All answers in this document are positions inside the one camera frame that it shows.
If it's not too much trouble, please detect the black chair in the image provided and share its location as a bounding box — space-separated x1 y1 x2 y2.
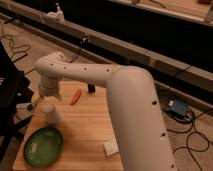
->
0 41 34 162

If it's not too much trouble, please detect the beige sponge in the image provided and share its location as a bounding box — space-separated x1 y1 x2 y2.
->
103 141 119 157

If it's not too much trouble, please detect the black cable by box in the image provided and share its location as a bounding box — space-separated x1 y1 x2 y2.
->
159 99 213 171

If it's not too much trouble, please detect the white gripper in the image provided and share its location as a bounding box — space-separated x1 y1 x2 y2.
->
32 76 62 108

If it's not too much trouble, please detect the green plate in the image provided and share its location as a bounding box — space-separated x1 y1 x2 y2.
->
23 127 63 168

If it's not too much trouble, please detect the black eraser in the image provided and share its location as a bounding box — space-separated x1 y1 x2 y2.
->
87 84 96 93

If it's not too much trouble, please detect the white device on rail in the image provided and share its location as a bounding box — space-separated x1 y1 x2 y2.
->
44 4 65 23

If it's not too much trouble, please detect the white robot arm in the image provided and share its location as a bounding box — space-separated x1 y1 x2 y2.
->
35 52 178 171

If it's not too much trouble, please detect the blue power box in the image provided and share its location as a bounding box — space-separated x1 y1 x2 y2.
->
169 99 188 117

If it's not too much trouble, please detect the black floor cable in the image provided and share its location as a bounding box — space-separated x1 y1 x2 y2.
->
0 23 89 76

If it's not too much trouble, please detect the white ceramic cup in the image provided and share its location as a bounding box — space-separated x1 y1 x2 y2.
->
42 104 62 125

